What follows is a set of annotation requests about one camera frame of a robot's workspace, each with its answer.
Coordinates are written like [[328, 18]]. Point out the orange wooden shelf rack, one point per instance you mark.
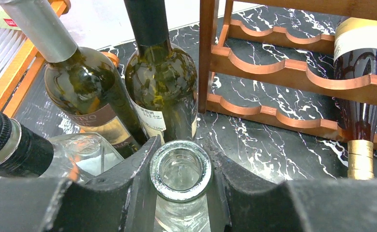
[[18, 78]]

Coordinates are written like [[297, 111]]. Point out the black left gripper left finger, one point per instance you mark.
[[121, 199]]

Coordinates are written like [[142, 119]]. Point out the dark wooden wine rack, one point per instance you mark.
[[215, 58]]

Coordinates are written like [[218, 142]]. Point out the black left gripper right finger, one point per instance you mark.
[[240, 201]]

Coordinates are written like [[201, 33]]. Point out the dark green wine bottle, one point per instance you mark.
[[160, 77]]

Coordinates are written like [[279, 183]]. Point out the green wine bottle brown label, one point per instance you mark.
[[83, 82]]

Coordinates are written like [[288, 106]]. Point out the dark bottle gold foil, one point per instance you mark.
[[354, 61]]

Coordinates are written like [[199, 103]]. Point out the clear glass bottle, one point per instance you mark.
[[181, 173]]

